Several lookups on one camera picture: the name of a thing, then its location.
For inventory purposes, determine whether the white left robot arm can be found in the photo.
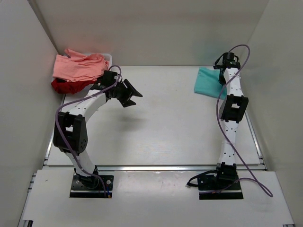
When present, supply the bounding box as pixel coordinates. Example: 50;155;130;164
53;79;143;188

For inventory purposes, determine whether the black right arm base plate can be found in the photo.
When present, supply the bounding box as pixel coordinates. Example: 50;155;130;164
186;163;244;200

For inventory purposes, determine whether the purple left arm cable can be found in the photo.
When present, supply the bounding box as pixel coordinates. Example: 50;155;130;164
54;65;123;198

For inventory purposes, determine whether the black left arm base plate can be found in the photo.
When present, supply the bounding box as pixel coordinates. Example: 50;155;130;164
70;175;114;199

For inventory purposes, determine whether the pink t shirt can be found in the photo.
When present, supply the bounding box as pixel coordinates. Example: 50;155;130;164
53;49;110;82

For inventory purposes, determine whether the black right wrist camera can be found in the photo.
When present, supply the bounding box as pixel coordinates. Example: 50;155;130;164
214;52;241;70

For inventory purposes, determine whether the white plastic basket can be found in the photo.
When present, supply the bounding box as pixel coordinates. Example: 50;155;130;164
95;53;112;71

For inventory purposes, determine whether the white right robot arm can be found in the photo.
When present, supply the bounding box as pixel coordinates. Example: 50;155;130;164
212;68;249;190

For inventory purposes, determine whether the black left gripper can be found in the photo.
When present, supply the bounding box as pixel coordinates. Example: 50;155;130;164
112;79;143;107

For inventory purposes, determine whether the teal t shirt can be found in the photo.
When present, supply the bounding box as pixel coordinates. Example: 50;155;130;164
194;67;223;98

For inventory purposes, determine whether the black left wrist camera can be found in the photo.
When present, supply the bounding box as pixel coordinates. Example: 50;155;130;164
90;70;121;91

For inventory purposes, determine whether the aluminium table rail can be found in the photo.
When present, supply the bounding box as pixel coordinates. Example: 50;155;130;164
94;165;265;172

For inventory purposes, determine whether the red t shirt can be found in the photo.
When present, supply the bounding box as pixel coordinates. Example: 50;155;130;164
51;78;95;94

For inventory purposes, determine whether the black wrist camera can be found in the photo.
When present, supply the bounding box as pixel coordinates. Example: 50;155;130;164
214;52;241;70
90;70;121;91

